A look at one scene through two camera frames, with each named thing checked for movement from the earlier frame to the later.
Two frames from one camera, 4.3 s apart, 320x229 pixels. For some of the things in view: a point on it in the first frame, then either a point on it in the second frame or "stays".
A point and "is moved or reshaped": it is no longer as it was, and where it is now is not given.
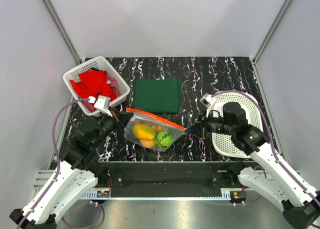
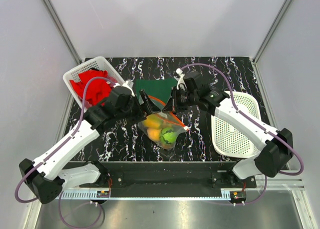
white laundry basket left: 98,63 stays
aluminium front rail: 224,194 stays
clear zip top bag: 151,133 is moved or reshaped
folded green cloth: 162,95 stays
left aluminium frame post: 60,25 stays
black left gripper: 123,118 -> 150,108
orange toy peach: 148,143 -> 154,134
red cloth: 94,83 stays
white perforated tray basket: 224,143 stays
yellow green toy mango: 144,132 -> 153,121
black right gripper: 195,129 -> 173,104
